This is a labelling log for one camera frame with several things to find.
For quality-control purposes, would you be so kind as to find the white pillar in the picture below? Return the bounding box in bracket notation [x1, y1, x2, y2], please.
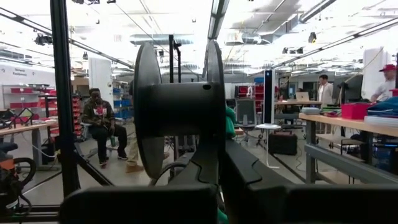
[88, 57, 114, 108]

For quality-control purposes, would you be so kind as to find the red plastic bin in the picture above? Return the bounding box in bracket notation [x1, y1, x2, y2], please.
[341, 102, 373, 121]

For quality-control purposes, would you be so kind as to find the blue cloth pile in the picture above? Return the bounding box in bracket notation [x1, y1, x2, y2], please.
[366, 96, 398, 118]

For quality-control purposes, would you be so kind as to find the grey office chair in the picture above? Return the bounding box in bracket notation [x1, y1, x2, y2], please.
[235, 98, 258, 138]

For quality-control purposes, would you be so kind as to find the tall blue lit column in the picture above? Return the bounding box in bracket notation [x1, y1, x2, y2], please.
[263, 68, 276, 124]

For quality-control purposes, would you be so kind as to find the ceiling light fixture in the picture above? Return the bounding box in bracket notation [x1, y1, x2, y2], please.
[207, 0, 231, 40]

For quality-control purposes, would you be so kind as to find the white plastic bin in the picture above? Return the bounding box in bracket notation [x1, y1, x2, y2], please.
[363, 115, 398, 128]

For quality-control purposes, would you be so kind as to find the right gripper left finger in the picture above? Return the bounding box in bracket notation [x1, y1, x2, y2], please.
[58, 139, 220, 224]

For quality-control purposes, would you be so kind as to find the red bin rack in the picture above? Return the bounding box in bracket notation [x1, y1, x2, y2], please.
[234, 83, 265, 100]
[70, 95, 84, 138]

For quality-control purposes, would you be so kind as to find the shelf with red bins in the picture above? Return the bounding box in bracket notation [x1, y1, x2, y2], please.
[1, 83, 58, 113]

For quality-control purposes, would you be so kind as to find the black carrying case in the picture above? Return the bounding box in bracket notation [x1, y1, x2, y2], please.
[267, 130, 299, 156]

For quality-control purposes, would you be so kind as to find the person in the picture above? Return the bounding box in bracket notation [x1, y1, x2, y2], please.
[80, 88, 129, 169]
[369, 63, 398, 103]
[126, 80, 170, 174]
[317, 73, 334, 105]

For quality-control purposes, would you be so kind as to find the white column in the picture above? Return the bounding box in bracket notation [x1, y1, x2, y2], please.
[362, 46, 393, 100]

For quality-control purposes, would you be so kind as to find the black monitor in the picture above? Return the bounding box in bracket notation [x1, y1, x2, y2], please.
[331, 73, 364, 105]

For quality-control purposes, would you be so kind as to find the black plastic cord spool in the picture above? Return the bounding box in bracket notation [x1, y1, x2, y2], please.
[133, 39, 227, 180]

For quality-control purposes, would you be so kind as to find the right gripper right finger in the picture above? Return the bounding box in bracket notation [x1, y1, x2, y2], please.
[222, 141, 398, 224]

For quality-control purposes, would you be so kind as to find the wooden work table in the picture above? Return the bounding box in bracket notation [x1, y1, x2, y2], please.
[0, 120, 60, 170]

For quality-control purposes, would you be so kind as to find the black pole stand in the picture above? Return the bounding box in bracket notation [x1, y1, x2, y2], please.
[169, 34, 183, 85]

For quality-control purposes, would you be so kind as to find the grey folded cloth stack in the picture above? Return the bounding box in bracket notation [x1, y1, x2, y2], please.
[300, 106, 322, 115]

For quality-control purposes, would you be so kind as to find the white round side table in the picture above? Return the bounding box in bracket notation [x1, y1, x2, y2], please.
[255, 123, 282, 170]

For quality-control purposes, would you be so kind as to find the blue bin shelf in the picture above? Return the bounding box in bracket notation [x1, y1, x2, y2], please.
[113, 88, 133, 119]

